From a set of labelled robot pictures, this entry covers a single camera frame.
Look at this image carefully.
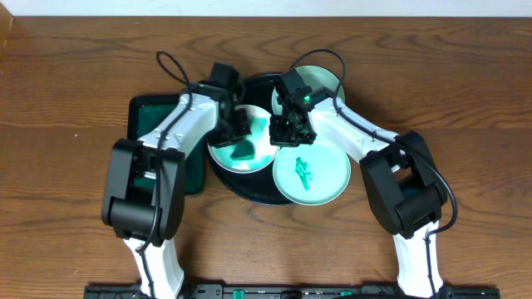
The green sponge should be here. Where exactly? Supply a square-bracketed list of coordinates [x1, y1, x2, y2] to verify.
[230, 139, 255, 160]

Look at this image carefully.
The white plate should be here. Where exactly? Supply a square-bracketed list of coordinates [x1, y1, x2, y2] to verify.
[208, 105, 279, 174]

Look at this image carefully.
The mint green plate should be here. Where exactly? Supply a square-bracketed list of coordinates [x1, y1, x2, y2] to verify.
[273, 138, 351, 206]
[271, 66, 339, 115]

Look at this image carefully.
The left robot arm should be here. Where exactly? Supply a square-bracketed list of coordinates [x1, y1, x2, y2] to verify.
[101, 80, 249, 298]

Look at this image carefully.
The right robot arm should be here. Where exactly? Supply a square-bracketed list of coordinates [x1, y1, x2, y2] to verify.
[269, 68, 456, 298]

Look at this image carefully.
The round black tray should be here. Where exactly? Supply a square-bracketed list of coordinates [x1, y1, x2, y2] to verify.
[209, 73, 294, 205]

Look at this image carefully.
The black rectangular tray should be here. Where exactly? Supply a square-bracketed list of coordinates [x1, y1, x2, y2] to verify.
[127, 94, 205, 195]

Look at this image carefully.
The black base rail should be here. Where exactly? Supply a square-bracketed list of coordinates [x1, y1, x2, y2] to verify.
[83, 284, 500, 299]

